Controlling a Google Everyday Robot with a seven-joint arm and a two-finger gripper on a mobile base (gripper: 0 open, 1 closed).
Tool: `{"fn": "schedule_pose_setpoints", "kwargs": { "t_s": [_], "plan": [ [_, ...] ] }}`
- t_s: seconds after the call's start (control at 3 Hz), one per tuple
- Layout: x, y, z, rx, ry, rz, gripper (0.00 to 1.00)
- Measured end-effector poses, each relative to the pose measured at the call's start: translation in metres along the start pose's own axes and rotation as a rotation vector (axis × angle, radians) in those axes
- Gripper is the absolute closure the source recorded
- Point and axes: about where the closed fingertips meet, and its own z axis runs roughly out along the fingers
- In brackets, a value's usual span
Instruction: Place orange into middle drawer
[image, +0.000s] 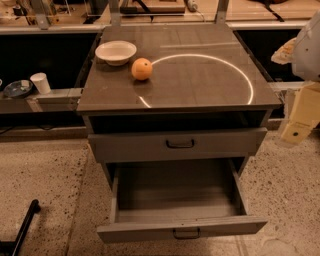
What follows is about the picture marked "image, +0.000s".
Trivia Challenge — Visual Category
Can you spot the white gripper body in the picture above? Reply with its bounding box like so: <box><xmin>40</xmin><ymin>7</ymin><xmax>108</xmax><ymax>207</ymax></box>
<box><xmin>292</xmin><ymin>10</ymin><xmax>320</xmax><ymax>82</ymax></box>

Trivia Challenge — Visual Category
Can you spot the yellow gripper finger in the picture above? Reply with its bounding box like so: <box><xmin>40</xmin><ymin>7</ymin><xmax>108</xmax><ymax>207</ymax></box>
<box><xmin>280</xmin><ymin>82</ymin><xmax>320</xmax><ymax>146</ymax></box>
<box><xmin>271</xmin><ymin>38</ymin><xmax>296</xmax><ymax>65</ymax></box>

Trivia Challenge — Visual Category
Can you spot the orange fruit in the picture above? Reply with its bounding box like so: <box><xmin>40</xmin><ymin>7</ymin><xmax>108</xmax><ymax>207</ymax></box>
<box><xmin>131</xmin><ymin>58</ymin><xmax>153</xmax><ymax>81</ymax></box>

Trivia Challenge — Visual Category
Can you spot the closed grey upper drawer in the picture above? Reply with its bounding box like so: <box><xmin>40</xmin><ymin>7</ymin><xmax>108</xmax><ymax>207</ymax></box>
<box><xmin>88</xmin><ymin>128</ymin><xmax>267</xmax><ymax>163</ymax></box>

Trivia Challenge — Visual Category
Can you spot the grey drawer cabinet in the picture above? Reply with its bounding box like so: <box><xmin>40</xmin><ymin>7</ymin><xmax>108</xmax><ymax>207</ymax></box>
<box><xmin>77</xmin><ymin>25</ymin><xmax>280</xmax><ymax>185</ymax></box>

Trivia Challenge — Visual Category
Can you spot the open grey middle drawer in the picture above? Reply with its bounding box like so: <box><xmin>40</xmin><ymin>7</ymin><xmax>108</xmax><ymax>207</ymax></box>
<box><xmin>97</xmin><ymin>159</ymin><xmax>267</xmax><ymax>243</ymax></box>

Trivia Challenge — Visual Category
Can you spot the white ceramic bowl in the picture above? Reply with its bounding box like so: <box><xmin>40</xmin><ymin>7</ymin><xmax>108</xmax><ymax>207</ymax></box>
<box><xmin>95</xmin><ymin>41</ymin><xmax>137</xmax><ymax>66</ymax></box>

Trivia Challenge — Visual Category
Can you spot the white paper cup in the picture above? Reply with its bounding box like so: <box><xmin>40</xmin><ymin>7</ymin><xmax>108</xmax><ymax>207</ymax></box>
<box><xmin>30</xmin><ymin>72</ymin><xmax>51</xmax><ymax>94</ymax></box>

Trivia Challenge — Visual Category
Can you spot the black metal bar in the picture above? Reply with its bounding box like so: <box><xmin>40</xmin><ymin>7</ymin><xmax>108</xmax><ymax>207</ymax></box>
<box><xmin>0</xmin><ymin>199</ymin><xmax>41</xmax><ymax>256</ymax></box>

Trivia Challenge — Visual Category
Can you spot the black upper drawer handle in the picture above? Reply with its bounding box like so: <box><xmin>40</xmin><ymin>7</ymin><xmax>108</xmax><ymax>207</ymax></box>
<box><xmin>165</xmin><ymin>139</ymin><xmax>195</xmax><ymax>149</ymax></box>

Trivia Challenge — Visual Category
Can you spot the black drawer handle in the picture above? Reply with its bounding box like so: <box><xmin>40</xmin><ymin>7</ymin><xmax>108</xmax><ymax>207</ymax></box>
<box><xmin>172</xmin><ymin>228</ymin><xmax>201</xmax><ymax>240</ymax></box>
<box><xmin>165</xmin><ymin>139</ymin><xmax>195</xmax><ymax>149</ymax></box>

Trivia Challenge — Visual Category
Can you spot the black middle drawer handle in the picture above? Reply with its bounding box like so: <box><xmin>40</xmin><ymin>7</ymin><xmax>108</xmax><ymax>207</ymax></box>
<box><xmin>172</xmin><ymin>228</ymin><xmax>201</xmax><ymax>240</ymax></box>

